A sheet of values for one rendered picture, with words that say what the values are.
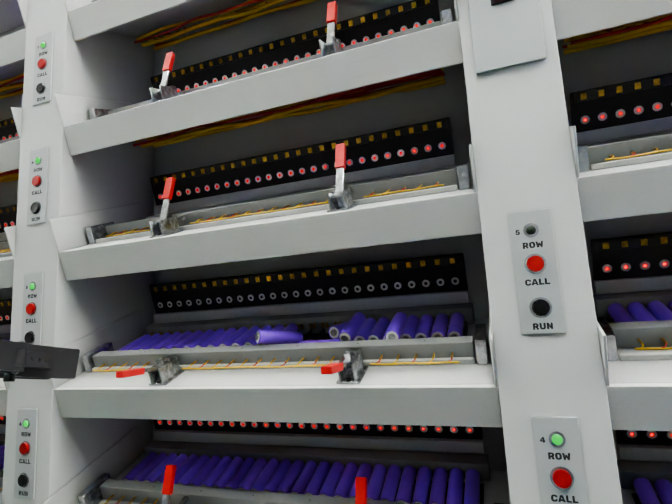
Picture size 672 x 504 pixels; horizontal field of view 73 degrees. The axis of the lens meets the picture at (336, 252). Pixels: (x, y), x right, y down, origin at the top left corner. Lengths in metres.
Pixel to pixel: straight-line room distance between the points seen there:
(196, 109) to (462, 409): 0.51
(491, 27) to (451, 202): 0.19
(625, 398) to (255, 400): 0.39
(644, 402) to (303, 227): 0.38
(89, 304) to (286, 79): 0.47
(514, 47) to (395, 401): 0.40
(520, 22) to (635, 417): 0.41
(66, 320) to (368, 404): 0.48
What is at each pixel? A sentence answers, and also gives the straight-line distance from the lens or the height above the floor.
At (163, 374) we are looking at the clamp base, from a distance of 0.66.
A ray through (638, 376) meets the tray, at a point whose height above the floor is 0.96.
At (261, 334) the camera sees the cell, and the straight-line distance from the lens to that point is 0.61.
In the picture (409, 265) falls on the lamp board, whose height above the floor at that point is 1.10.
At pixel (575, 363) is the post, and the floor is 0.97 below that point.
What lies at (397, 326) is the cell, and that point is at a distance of 0.58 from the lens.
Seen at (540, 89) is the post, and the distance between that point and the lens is 0.54.
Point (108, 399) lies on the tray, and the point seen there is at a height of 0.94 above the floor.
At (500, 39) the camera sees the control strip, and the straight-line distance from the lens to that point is 0.56.
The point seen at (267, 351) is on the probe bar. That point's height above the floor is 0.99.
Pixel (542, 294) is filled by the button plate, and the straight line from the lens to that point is 0.49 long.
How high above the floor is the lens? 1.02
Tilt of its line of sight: 9 degrees up
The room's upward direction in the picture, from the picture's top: 3 degrees counter-clockwise
